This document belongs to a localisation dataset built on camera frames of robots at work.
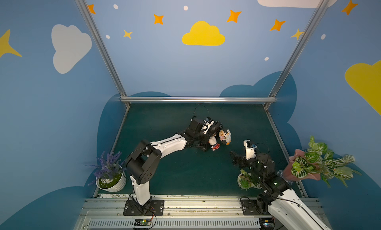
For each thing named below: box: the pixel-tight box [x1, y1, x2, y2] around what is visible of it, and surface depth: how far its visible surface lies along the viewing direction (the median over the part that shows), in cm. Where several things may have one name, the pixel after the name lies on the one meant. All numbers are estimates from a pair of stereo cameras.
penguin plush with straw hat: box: [218, 128, 232, 146], surface depth 94 cm
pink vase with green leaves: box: [282, 135, 362, 188], surface depth 64 cm
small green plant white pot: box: [237, 168, 262, 191], surface depth 81 cm
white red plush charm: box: [208, 135, 221, 152], surface depth 90 cm
